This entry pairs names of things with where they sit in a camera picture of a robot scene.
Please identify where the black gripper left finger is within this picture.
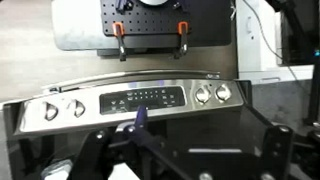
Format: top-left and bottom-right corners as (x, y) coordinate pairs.
(68, 129), (112, 180)

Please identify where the grey hanging cable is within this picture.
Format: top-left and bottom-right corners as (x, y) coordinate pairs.
(241, 0), (303, 84)

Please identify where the right orange black clamp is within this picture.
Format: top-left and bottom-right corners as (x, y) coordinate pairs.
(174, 21), (189, 59)

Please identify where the black perforated mounting board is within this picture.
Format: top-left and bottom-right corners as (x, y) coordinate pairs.
(100, 0), (191, 36)

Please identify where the white cabinet unit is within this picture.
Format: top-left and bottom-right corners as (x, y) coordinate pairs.
(235, 0), (313, 84)

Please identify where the stainless stove control panel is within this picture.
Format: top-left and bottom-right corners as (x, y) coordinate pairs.
(17, 79), (244, 135)

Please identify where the left orange black clamp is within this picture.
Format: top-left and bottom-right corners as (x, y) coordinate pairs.
(112, 22), (126, 61)

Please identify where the orange black clamp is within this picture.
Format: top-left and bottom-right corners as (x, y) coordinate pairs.
(112, 22), (126, 61)
(174, 21), (189, 59)

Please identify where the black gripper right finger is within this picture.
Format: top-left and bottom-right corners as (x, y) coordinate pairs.
(258, 125), (294, 180)

